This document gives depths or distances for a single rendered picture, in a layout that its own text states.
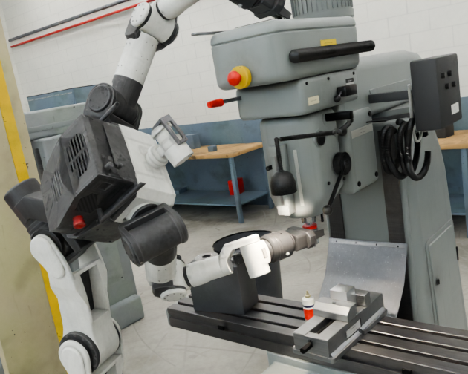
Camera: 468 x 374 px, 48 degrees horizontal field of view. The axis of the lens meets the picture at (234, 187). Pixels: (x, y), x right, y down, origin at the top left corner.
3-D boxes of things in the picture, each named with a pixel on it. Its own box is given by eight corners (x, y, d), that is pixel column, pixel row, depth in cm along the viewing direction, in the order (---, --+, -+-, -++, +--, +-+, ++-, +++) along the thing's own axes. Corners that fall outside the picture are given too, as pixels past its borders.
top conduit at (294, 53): (300, 62, 134) (298, 48, 134) (287, 64, 137) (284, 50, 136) (376, 50, 168) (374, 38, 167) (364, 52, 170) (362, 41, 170)
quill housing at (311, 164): (322, 222, 155) (307, 113, 149) (265, 219, 168) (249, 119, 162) (351, 204, 169) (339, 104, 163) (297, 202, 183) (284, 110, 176)
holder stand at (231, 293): (244, 315, 191) (235, 263, 187) (194, 311, 202) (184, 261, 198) (258, 300, 201) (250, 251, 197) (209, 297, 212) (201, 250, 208)
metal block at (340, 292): (348, 310, 165) (346, 292, 164) (331, 307, 169) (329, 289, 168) (356, 303, 169) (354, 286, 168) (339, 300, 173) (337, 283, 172)
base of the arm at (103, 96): (79, 129, 150) (113, 119, 145) (79, 88, 154) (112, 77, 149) (113, 145, 163) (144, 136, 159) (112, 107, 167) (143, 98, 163)
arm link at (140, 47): (161, 25, 169) (138, 90, 166) (128, 4, 160) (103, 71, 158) (183, 22, 160) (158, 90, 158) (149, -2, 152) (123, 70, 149)
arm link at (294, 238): (315, 225, 162) (285, 236, 156) (319, 254, 164) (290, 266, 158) (288, 220, 173) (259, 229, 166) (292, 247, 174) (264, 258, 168)
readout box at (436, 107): (446, 130, 155) (440, 56, 150) (414, 131, 161) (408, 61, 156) (466, 119, 169) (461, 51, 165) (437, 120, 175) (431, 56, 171)
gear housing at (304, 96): (306, 115, 145) (301, 79, 143) (238, 122, 161) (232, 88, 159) (361, 99, 170) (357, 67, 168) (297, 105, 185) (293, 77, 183)
